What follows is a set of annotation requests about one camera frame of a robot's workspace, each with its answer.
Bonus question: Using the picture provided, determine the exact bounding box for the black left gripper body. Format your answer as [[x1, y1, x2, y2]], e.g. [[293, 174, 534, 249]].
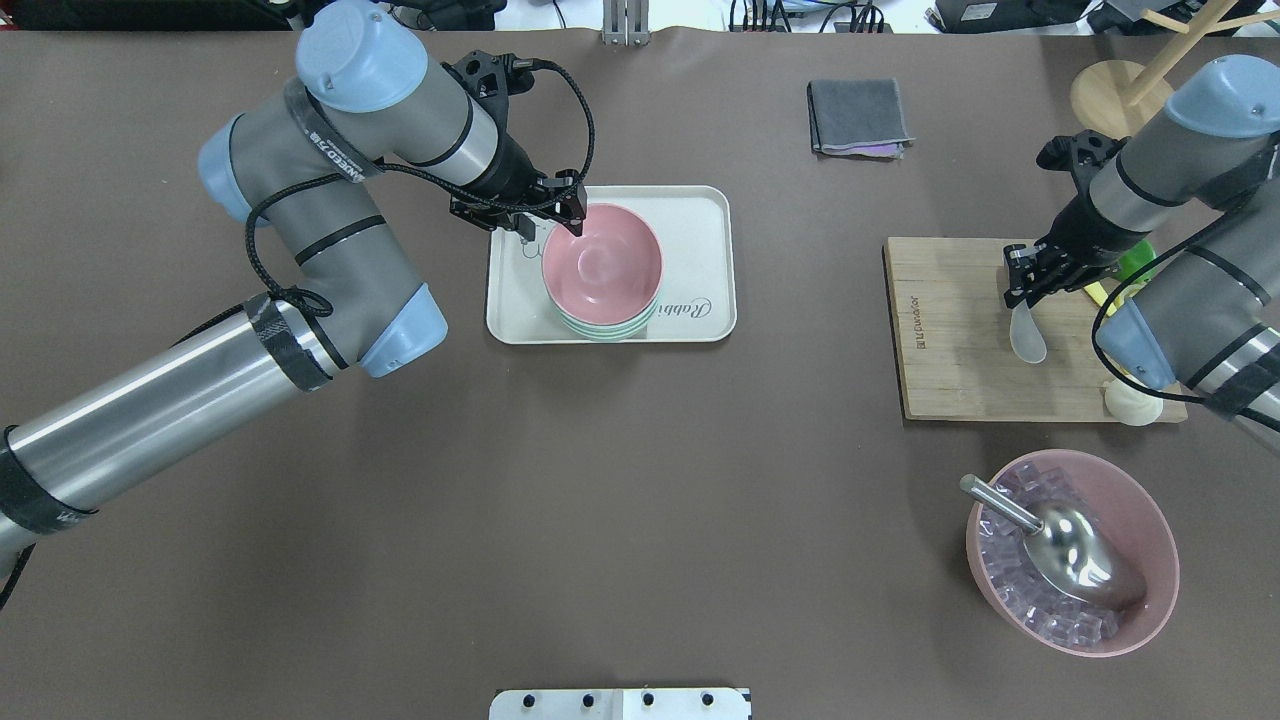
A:
[[449, 170, 588, 231]]

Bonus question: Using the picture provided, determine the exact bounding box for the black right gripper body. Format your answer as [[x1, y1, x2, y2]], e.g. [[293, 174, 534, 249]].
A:
[[1004, 236, 1101, 301]]

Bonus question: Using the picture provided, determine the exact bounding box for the white ceramic spoon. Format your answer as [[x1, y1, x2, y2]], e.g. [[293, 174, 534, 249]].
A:
[[1009, 301, 1048, 365]]

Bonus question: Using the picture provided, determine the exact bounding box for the small pink bowl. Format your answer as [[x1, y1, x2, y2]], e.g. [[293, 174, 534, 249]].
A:
[[541, 202, 666, 323]]

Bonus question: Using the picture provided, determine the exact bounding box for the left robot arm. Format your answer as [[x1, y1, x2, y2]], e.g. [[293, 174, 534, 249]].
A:
[[3, 1, 595, 587]]

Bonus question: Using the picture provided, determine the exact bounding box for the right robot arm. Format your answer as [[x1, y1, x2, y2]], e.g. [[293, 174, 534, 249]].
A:
[[1004, 54, 1279, 448]]

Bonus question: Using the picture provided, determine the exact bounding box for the green bowl top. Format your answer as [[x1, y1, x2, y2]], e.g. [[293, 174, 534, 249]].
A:
[[552, 299, 657, 325]]

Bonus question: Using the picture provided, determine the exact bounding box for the green bowl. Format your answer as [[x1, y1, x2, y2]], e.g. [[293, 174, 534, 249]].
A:
[[552, 299, 657, 325], [561, 316, 648, 343]]

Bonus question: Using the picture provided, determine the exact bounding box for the green bowl bottom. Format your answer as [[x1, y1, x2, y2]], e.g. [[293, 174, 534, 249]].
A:
[[561, 316, 648, 343]]

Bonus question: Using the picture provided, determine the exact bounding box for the large pink bowl with ice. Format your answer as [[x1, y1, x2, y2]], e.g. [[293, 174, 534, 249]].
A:
[[960, 448, 1181, 659]]

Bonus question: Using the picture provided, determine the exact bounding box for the yellow plastic knife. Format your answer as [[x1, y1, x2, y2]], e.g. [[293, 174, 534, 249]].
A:
[[1083, 282, 1124, 316]]

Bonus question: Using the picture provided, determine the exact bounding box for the green lime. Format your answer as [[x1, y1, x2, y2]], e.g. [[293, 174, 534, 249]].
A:
[[1112, 240, 1157, 286]]

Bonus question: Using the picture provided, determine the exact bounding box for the bamboo cutting board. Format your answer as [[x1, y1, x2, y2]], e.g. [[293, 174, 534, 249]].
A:
[[884, 237, 1112, 423]]

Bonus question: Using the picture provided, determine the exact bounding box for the cream rabbit tray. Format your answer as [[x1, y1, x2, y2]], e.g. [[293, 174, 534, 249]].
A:
[[485, 184, 737, 345]]

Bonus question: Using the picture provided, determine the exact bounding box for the wooden stand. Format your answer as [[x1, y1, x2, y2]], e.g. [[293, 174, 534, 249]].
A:
[[1070, 1, 1279, 138]]

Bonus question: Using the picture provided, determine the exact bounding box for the purple cloth under grey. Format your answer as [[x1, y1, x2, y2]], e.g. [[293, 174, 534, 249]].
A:
[[849, 143, 905, 160]]

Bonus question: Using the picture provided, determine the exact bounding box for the grey folded cloth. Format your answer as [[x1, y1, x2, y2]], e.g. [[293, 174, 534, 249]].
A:
[[806, 79, 915, 158]]

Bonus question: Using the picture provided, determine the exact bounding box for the metal ice scoop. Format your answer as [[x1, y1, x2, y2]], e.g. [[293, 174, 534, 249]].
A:
[[959, 474, 1148, 611]]

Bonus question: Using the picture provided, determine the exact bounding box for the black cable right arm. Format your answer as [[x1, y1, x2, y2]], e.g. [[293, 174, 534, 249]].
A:
[[1091, 181, 1280, 386]]

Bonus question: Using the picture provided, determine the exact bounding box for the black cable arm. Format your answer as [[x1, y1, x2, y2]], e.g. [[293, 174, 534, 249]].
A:
[[1091, 181, 1280, 386], [244, 56, 598, 319]]

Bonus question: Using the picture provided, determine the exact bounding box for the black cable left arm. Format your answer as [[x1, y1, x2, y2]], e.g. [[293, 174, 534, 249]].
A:
[[244, 56, 598, 319]]

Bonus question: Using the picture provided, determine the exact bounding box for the white metal base plate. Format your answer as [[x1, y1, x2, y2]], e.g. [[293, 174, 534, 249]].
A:
[[488, 687, 753, 719]]

